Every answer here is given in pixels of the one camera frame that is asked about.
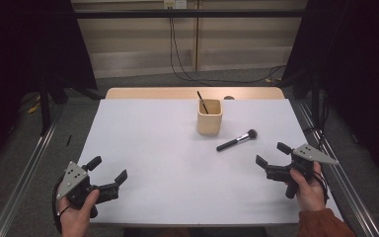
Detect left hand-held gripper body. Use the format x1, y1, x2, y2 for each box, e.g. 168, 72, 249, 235
55, 161, 120, 219

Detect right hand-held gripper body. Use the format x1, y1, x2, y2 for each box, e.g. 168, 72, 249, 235
265, 143, 341, 199

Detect black fluffy makeup brush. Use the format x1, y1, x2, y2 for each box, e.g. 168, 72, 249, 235
215, 128, 259, 153

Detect beige wooden square cup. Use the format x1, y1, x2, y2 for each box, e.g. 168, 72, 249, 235
196, 98, 224, 136

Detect thin black makeup brush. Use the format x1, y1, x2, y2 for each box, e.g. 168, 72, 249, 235
195, 90, 210, 116

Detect person's right hand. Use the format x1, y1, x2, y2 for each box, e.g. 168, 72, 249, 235
285, 161, 330, 212

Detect person's left hand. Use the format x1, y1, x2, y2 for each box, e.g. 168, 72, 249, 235
56, 189, 101, 237

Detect white table mat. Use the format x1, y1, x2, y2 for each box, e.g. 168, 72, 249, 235
77, 98, 343, 226

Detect black metal stand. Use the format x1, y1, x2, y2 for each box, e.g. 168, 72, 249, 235
38, 75, 52, 136
310, 72, 322, 129

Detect yellow floor tape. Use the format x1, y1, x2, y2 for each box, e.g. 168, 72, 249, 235
27, 95, 42, 115

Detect black curtain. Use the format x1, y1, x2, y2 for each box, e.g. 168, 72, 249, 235
0, 0, 98, 176
280, 0, 379, 189

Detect black horizontal metal bar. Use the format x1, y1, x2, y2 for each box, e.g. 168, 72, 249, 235
73, 9, 307, 19

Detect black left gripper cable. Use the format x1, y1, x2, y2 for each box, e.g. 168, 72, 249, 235
51, 176, 67, 235

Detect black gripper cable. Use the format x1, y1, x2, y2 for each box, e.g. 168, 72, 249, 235
312, 171, 330, 203
51, 176, 67, 235

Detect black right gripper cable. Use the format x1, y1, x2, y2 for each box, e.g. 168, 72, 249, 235
312, 171, 330, 203

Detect black stand cables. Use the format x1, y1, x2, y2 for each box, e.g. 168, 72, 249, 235
304, 95, 332, 156

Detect aluminium floor rail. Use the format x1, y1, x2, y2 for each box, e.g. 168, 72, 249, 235
0, 102, 65, 237
292, 98, 379, 237

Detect black power cable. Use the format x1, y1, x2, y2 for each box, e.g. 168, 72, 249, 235
171, 18, 287, 87
169, 8, 191, 82

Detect yellow vertical wall conduit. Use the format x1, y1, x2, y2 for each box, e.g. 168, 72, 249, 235
194, 0, 200, 72

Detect white wall socket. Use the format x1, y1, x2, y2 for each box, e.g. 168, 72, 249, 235
163, 0, 188, 10

